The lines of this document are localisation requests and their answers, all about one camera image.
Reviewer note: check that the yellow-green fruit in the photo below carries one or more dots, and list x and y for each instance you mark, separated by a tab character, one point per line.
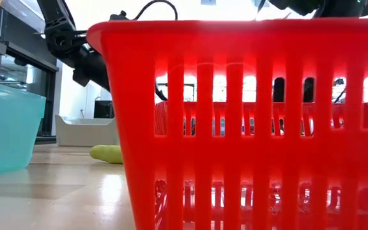
107	154

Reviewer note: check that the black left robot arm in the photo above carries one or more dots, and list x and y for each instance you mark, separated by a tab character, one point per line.
59	38

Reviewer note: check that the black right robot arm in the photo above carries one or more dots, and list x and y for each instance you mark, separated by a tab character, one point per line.
331	6

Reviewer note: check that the red slotted plastic basket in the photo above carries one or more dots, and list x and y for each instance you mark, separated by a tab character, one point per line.
133	127

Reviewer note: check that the black box monitor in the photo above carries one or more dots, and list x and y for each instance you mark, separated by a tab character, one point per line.
102	110

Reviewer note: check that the clear plastic container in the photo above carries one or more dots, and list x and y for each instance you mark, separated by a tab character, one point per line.
85	134

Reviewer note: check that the dark framed glass partition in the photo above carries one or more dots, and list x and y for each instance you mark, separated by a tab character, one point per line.
27	57

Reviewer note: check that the green translucent plastic bin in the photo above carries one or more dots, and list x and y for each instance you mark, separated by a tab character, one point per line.
8	127

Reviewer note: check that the black aluminium table frame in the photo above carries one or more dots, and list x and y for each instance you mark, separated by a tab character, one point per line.
45	140

